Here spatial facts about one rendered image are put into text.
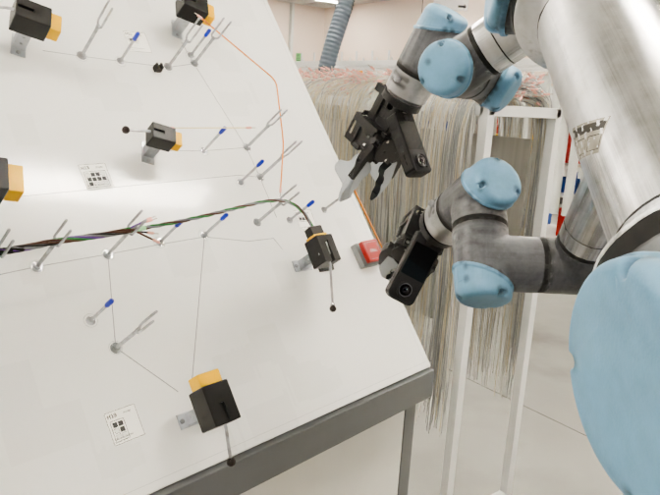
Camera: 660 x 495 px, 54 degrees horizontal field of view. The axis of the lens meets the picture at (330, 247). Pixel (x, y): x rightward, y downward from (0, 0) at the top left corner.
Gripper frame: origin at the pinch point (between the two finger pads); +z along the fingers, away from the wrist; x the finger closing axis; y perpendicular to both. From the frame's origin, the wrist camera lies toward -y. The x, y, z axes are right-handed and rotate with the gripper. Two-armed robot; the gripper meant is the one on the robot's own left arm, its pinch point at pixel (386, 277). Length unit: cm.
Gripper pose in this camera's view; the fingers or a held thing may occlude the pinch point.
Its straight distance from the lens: 115.1
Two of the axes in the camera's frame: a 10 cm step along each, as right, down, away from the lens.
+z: -3.3, 3.7, 8.7
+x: -8.7, -4.8, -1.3
